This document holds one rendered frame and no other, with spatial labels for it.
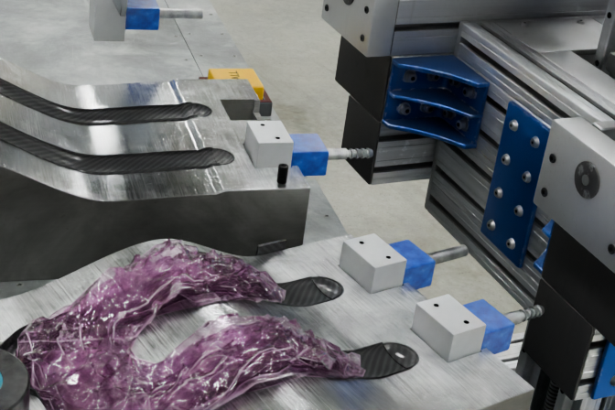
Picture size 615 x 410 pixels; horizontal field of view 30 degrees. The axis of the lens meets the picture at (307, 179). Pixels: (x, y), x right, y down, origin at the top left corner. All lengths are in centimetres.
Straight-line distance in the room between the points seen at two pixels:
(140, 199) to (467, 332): 33
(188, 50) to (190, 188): 57
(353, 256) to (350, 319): 7
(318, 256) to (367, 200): 192
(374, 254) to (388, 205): 195
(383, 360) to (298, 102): 257
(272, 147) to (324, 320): 22
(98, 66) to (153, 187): 49
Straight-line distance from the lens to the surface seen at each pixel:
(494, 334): 99
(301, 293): 102
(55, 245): 108
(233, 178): 110
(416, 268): 105
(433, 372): 94
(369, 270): 102
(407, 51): 142
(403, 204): 300
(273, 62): 376
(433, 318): 96
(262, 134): 113
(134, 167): 113
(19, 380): 75
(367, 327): 98
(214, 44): 166
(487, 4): 146
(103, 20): 135
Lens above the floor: 141
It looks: 28 degrees down
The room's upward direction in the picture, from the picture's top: 8 degrees clockwise
